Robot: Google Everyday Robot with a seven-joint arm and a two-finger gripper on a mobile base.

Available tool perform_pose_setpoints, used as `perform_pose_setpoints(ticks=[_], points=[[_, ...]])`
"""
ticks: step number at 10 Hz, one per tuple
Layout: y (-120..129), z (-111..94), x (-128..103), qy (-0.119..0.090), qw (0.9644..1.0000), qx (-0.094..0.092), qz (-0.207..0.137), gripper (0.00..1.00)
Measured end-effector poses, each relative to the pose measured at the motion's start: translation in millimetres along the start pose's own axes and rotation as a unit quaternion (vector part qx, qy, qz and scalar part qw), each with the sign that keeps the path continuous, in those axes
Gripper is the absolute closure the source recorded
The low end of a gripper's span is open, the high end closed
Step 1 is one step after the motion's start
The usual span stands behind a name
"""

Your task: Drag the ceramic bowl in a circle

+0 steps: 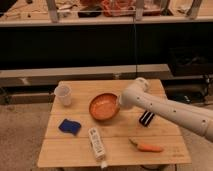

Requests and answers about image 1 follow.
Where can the long wooden bench shelf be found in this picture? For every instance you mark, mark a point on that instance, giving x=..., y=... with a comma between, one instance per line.
x=51, y=76

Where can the white tube bottle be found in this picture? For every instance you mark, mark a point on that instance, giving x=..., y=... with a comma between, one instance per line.
x=98, y=147

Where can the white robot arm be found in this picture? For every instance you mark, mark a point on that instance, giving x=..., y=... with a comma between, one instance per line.
x=195, y=119

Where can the black striped block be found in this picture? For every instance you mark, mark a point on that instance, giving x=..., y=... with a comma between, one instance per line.
x=146, y=118

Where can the wooden table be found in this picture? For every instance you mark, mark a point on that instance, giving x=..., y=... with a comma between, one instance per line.
x=61, y=149

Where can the orange toy carrot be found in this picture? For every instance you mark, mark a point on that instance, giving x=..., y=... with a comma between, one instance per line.
x=144, y=147

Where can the blue sponge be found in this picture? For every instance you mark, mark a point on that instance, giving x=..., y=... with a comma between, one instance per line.
x=68, y=126

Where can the orange ceramic bowl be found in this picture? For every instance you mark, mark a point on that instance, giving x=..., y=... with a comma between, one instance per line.
x=104, y=107

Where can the clear plastic cup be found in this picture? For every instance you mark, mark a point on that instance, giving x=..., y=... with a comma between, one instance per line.
x=63, y=93

